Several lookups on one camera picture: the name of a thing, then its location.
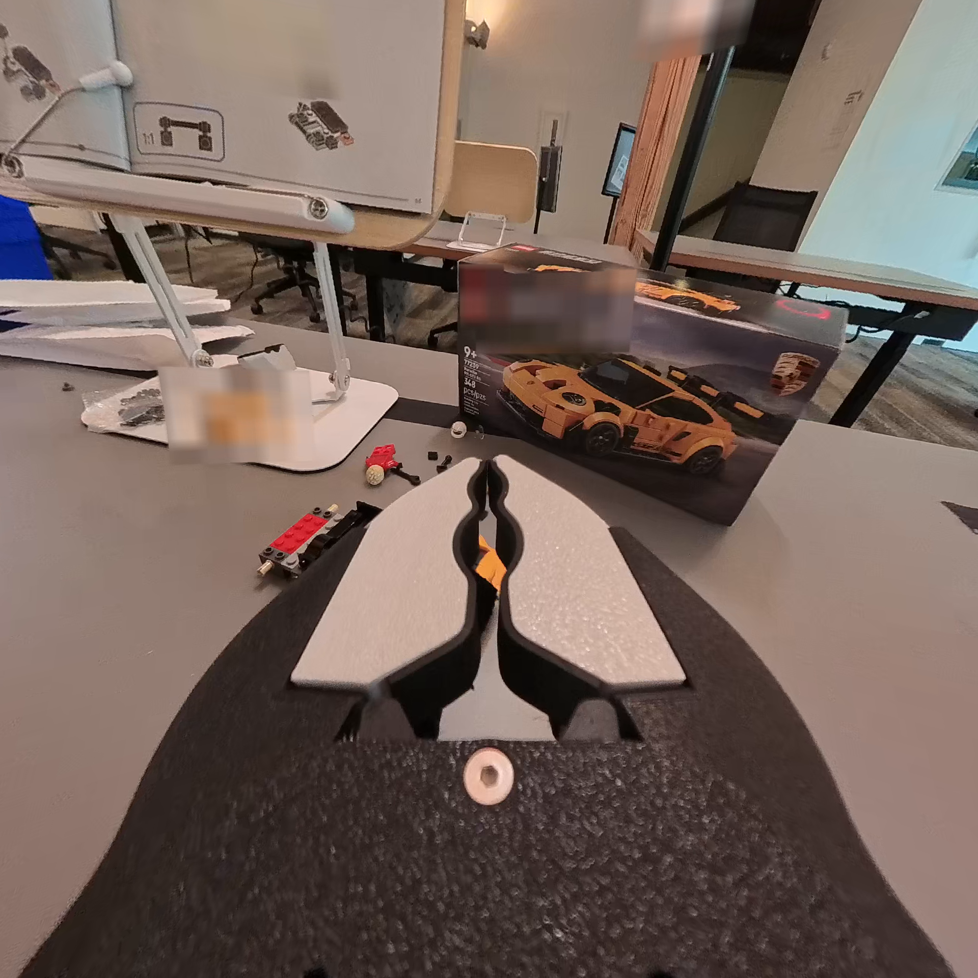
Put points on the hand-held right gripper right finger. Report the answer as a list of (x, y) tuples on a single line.
[(588, 603)]

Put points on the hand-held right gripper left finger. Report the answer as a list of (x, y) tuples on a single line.
[(390, 596)]

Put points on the orange lego piece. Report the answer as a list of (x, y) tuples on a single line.
[(490, 565)]

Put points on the red black lego chassis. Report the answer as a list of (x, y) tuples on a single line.
[(302, 535)]

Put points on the red lego piece cluster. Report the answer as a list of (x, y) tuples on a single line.
[(380, 458)]

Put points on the lego set box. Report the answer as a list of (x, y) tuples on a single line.
[(764, 397)]

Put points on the lego instruction booklet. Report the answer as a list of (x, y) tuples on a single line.
[(267, 61)]

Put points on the wooden book stand white base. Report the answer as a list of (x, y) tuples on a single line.
[(351, 412)]

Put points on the black office chair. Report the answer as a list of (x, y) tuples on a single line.
[(443, 328), (298, 275)]

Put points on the clear bag of black parts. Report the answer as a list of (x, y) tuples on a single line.
[(122, 409)]

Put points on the white paper bag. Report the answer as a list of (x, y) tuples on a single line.
[(153, 344), (114, 302)]

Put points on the long office table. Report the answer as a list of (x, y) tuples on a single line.
[(840, 267)]

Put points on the dark mesh chair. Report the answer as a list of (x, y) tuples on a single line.
[(764, 214)]

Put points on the small wooden book stand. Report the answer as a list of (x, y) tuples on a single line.
[(493, 179)]

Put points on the flat monitor screen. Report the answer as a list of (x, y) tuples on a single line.
[(619, 160)]

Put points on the wooden pillar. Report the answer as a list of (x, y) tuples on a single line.
[(657, 153)]

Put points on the blue plastic bin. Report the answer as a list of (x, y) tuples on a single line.
[(23, 237)]

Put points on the black wall device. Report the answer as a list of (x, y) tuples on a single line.
[(550, 179)]

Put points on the black metal post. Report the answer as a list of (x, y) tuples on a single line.
[(691, 153)]

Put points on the framed wall picture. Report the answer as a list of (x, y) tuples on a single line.
[(963, 160)]

